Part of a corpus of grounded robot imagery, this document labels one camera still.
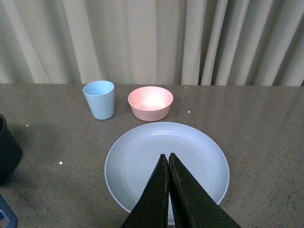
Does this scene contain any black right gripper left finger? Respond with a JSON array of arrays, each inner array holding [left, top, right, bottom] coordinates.
[[122, 154, 169, 228]]

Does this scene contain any light blue plate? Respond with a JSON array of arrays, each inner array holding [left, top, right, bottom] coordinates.
[[104, 122, 229, 226]]

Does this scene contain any white curtain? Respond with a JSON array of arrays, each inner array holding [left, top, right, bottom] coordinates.
[[0, 0, 304, 86]]

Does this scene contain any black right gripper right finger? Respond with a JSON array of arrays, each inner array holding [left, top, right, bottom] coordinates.
[[169, 153, 240, 228]]

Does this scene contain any pink bowl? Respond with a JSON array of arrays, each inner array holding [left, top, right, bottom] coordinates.
[[128, 86, 173, 122]]

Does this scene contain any light blue cup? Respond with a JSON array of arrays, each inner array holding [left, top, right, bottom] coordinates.
[[83, 80, 115, 120]]

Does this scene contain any dark blue saucepan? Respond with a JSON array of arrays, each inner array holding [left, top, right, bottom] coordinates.
[[0, 114, 22, 228]]

